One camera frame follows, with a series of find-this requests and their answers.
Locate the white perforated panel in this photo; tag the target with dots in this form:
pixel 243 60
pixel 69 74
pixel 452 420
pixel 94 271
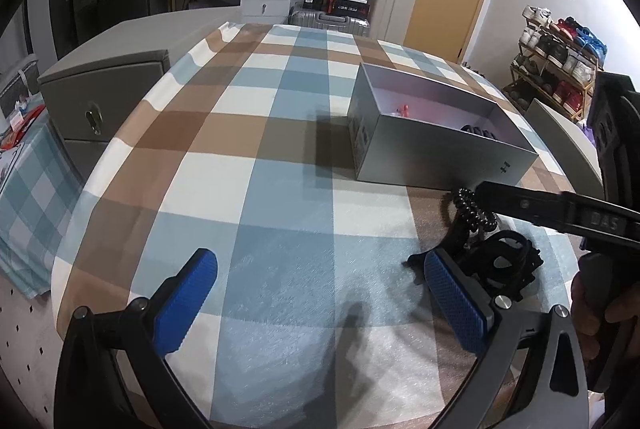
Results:
pixel 20 359

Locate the wooden shoe rack with shoes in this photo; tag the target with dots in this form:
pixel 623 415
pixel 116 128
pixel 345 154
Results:
pixel 555 69

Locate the checked tablecloth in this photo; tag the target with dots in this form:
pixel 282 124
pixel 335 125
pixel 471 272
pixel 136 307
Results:
pixel 250 189

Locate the grey cardboard box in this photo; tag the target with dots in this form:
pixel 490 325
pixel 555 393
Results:
pixel 425 154

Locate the person's right hand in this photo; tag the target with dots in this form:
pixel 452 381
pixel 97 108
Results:
pixel 587 319

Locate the grey drawer cabinet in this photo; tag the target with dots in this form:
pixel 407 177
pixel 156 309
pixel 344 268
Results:
pixel 560 134
pixel 110 94

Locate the silver suitcase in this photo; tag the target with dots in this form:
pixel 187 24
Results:
pixel 320 20

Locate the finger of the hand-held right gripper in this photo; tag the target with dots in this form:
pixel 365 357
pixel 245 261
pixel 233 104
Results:
pixel 525 203

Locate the small red hair clip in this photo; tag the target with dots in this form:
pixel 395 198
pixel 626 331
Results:
pixel 404 110

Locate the black claw hair clip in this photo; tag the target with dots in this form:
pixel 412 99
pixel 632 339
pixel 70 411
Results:
pixel 500 265

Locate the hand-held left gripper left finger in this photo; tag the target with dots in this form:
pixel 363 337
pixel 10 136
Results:
pixel 185 304

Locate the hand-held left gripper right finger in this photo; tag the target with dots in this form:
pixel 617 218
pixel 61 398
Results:
pixel 457 304

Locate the black and red box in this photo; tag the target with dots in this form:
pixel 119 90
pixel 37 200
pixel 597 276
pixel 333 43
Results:
pixel 345 4

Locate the grey storage bin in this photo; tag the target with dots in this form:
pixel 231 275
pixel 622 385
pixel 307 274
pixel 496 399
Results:
pixel 20 84

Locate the checked side table cloth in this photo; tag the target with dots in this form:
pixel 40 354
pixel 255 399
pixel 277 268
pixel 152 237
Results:
pixel 35 209

